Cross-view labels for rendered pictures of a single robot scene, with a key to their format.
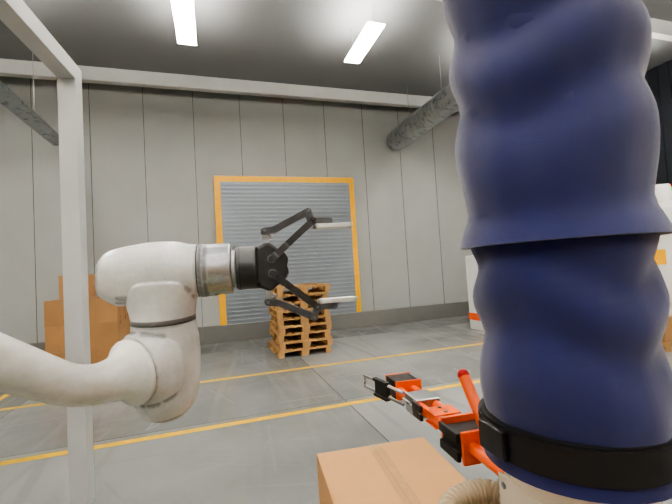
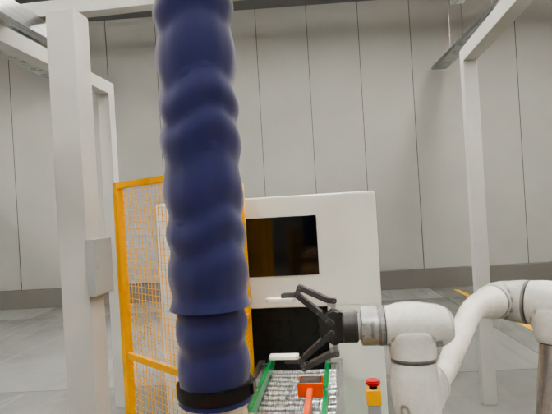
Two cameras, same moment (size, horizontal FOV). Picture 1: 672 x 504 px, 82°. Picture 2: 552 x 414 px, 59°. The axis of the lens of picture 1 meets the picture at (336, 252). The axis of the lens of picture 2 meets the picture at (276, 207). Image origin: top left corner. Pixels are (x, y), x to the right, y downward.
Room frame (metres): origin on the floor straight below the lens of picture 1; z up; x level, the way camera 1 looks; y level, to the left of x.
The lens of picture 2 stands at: (1.80, 0.40, 1.88)
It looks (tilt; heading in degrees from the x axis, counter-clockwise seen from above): 0 degrees down; 200
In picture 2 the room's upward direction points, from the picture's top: 3 degrees counter-clockwise
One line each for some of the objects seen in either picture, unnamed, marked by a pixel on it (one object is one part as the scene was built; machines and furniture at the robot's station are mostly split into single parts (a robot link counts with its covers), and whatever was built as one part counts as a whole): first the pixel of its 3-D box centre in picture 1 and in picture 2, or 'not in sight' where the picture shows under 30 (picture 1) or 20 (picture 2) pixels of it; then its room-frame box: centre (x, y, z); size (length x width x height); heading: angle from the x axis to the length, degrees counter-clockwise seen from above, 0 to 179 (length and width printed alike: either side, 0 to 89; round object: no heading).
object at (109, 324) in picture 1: (93, 324); not in sight; (6.69, 4.24, 0.87); 1.20 x 1.01 x 1.74; 18
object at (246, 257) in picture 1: (261, 266); (338, 326); (0.68, 0.13, 1.59); 0.09 x 0.07 x 0.08; 103
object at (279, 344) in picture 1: (297, 316); not in sight; (7.88, 0.85, 0.65); 1.29 x 1.10 x 1.30; 18
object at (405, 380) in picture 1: (403, 385); not in sight; (1.10, -0.17, 1.24); 0.08 x 0.07 x 0.05; 13
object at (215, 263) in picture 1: (218, 269); (370, 325); (0.67, 0.20, 1.59); 0.09 x 0.06 x 0.09; 13
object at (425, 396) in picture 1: (422, 403); not in sight; (0.96, -0.19, 1.24); 0.07 x 0.07 x 0.04; 13
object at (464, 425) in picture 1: (470, 437); not in sight; (0.75, -0.24, 1.25); 0.10 x 0.08 x 0.06; 103
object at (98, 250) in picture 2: not in sight; (100, 265); (-0.37, -1.42, 1.62); 0.20 x 0.05 x 0.30; 13
